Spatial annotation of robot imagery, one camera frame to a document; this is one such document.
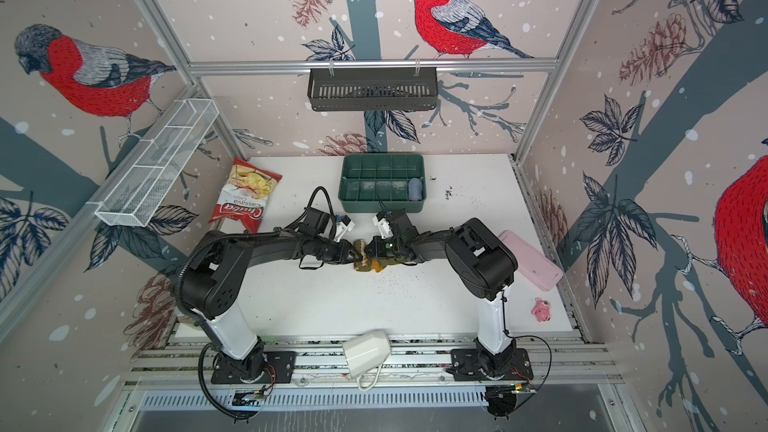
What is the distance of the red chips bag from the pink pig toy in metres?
0.93

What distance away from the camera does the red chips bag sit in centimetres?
99

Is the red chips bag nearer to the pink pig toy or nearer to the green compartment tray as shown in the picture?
the green compartment tray

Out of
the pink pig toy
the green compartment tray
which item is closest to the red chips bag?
the green compartment tray

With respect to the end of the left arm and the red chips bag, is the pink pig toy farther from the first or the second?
the red chips bag

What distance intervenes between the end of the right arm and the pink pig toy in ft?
1.30

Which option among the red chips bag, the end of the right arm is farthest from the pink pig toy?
the red chips bag

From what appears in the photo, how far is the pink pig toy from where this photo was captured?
0.81 m

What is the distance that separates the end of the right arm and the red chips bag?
46 centimetres

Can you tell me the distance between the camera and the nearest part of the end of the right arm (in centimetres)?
76

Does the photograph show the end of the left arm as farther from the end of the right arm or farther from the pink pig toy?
the pink pig toy

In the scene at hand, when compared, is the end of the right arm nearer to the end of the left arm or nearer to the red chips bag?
the end of the left arm

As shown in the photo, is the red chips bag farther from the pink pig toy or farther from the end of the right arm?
the pink pig toy
